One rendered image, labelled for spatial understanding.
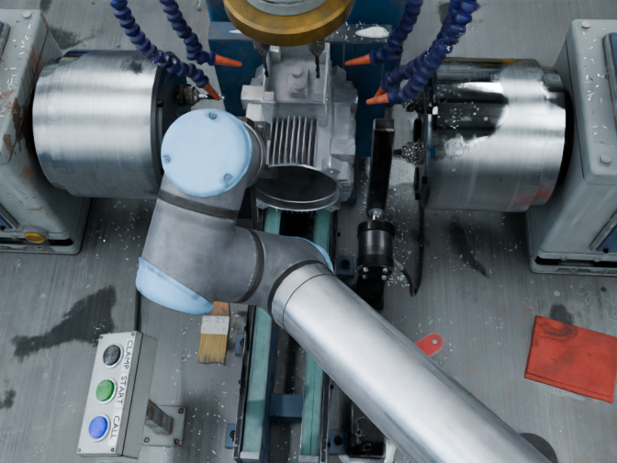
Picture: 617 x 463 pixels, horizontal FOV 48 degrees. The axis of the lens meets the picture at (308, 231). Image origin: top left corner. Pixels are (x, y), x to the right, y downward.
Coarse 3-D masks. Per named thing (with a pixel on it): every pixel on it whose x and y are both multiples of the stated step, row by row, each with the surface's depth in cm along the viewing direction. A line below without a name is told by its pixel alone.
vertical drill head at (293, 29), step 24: (240, 0) 90; (264, 0) 87; (288, 0) 87; (312, 0) 87; (336, 0) 89; (240, 24) 90; (264, 24) 88; (288, 24) 88; (312, 24) 88; (336, 24) 90; (264, 48) 95; (312, 48) 94; (264, 72) 101
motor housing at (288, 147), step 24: (288, 120) 108; (336, 120) 113; (288, 144) 108; (312, 144) 109; (288, 168) 124; (312, 168) 107; (264, 192) 119; (288, 192) 122; (312, 192) 121; (336, 192) 116
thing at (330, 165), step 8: (256, 72) 117; (336, 72) 114; (344, 72) 116; (336, 80) 115; (344, 80) 115; (328, 160) 107; (336, 160) 108; (328, 168) 107; (336, 168) 107; (256, 200) 119; (264, 208) 121; (328, 208) 119; (336, 208) 119
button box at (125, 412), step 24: (120, 336) 98; (144, 336) 99; (96, 360) 99; (120, 360) 96; (144, 360) 98; (96, 384) 97; (120, 384) 95; (144, 384) 97; (96, 408) 95; (120, 408) 93; (144, 408) 97; (120, 432) 92; (96, 456) 93; (120, 456) 91
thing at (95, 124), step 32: (64, 64) 109; (96, 64) 108; (128, 64) 108; (64, 96) 106; (96, 96) 106; (128, 96) 105; (160, 96) 108; (192, 96) 116; (64, 128) 106; (96, 128) 106; (128, 128) 105; (160, 128) 108; (64, 160) 108; (96, 160) 108; (128, 160) 107; (160, 160) 109; (96, 192) 114; (128, 192) 113
